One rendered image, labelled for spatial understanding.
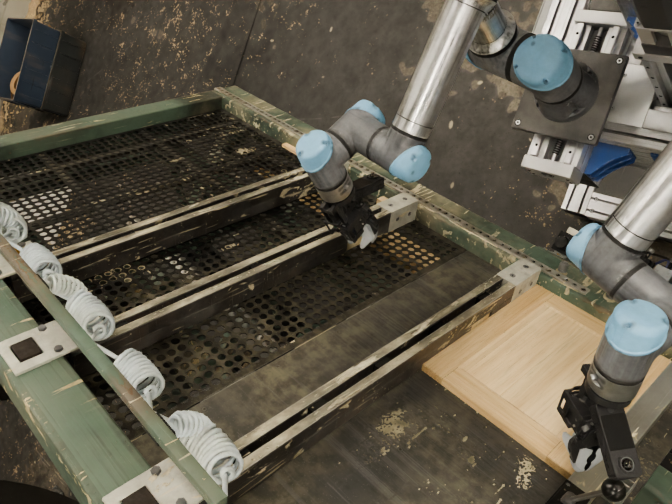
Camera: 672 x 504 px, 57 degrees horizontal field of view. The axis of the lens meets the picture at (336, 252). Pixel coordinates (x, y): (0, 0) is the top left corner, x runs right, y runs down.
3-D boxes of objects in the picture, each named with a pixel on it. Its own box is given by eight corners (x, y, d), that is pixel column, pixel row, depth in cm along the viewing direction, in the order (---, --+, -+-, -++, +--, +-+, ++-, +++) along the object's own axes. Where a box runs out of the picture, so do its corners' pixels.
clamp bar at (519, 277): (540, 292, 168) (568, 217, 154) (140, 583, 96) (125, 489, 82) (509, 274, 173) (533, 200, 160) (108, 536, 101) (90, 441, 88)
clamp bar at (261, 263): (419, 222, 192) (434, 152, 178) (26, 413, 120) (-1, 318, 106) (395, 208, 197) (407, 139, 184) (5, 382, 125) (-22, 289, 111)
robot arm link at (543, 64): (562, 111, 145) (545, 92, 134) (515, 89, 153) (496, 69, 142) (592, 64, 143) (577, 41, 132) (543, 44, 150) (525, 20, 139)
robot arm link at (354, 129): (402, 138, 129) (366, 173, 127) (365, 116, 135) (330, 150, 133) (394, 112, 122) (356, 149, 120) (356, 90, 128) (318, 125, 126)
